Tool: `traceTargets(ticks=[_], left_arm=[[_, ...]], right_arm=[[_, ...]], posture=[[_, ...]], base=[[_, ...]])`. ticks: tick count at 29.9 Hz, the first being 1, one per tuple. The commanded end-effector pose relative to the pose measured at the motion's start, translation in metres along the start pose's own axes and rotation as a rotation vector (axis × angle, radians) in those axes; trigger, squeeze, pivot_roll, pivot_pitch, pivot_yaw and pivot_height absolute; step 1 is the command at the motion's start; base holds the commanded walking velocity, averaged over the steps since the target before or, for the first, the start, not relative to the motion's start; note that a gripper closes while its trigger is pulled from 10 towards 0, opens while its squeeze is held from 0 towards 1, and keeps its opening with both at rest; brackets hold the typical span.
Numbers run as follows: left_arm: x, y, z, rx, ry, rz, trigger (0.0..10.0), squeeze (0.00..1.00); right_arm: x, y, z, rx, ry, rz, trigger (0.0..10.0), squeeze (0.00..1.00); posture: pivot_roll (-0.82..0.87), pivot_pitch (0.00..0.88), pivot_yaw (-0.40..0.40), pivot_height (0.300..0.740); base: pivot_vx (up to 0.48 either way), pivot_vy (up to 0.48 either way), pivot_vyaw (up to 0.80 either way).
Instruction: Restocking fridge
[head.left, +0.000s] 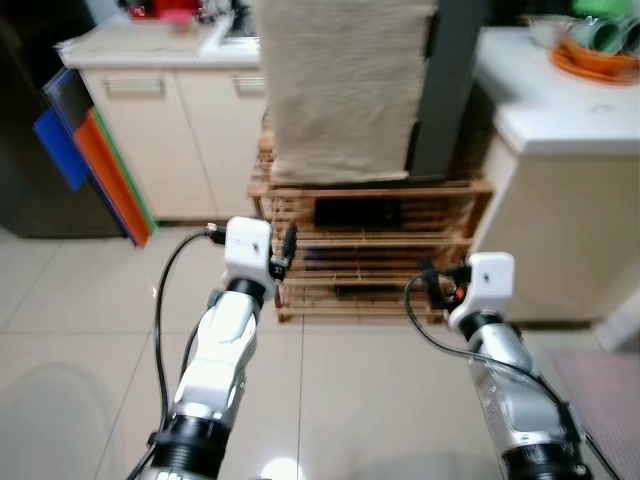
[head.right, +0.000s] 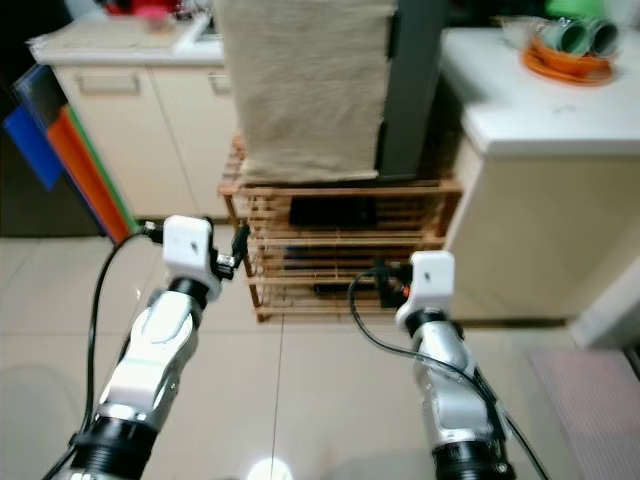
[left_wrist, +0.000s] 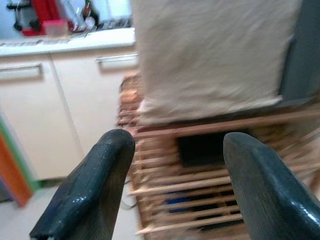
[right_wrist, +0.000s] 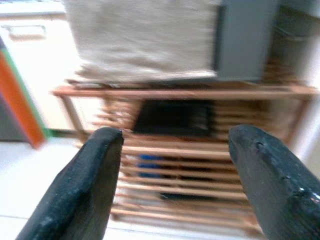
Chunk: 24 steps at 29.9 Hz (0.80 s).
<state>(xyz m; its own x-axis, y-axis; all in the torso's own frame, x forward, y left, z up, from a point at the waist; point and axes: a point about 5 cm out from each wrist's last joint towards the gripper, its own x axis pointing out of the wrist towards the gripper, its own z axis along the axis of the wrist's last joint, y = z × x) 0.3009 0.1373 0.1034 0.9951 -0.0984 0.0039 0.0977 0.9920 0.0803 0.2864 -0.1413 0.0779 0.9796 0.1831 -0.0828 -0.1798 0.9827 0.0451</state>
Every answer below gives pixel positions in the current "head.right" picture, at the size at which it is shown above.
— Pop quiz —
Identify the pink floor mat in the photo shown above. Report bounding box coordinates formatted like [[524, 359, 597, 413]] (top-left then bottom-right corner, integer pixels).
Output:
[[528, 345, 640, 480]]

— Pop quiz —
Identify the red kitchen appliance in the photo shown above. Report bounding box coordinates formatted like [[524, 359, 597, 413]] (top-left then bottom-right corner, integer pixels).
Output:
[[105, 0, 173, 21]]

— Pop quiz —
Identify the silver cabinet handle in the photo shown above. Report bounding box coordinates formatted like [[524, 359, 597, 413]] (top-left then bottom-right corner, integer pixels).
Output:
[[208, 70, 233, 96], [76, 70, 141, 97]]

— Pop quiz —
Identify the beige counter mat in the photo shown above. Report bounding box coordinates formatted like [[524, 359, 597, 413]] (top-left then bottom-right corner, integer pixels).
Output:
[[35, 20, 196, 59]]

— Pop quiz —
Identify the orange board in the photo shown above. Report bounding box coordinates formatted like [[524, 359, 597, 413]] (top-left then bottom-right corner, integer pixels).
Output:
[[45, 105, 136, 244]]

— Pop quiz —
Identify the green board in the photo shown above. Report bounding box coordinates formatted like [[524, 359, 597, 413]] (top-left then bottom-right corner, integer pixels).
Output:
[[70, 103, 143, 227]]

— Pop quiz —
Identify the blue board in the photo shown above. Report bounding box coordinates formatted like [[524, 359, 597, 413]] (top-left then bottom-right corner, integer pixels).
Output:
[[2, 66, 61, 191]]

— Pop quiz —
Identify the dark grey mini fridge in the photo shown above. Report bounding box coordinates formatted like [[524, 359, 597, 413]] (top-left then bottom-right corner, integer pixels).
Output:
[[375, 0, 451, 183]]

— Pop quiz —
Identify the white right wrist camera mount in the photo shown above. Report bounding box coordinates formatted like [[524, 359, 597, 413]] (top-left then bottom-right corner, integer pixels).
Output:
[[394, 250, 457, 331]]

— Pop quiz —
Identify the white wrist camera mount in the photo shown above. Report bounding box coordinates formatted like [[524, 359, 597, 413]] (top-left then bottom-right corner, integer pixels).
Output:
[[160, 214, 217, 283], [394, 250, 457, 331]]

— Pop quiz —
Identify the green plastic container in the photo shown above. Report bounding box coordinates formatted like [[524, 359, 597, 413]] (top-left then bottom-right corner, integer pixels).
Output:
[[548, 0, 613, 21]]

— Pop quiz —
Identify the orange tray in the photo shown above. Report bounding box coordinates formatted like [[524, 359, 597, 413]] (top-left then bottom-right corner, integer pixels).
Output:
[[520, 35, 616, 87]]

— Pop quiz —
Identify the green cup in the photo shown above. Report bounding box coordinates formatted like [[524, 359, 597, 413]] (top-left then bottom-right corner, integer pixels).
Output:
[[588, 16, 623, 56], [540, 20, 593, 56]]

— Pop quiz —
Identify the wooden slatted rack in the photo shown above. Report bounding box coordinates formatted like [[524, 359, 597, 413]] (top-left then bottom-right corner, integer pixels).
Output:
[[218, 135, 464, 323]]

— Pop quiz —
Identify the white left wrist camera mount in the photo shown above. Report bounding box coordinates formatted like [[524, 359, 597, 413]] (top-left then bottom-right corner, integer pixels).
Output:
[[160, 214, 217, 283]]

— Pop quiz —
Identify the tall dark fridge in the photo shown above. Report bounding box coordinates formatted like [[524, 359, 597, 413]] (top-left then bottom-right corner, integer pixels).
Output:
[[0, 60, 106, 241]]

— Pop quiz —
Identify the beige kitchen cabinet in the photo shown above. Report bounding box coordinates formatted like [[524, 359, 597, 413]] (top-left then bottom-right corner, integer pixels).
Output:
[[28, 14, 241, 221]]

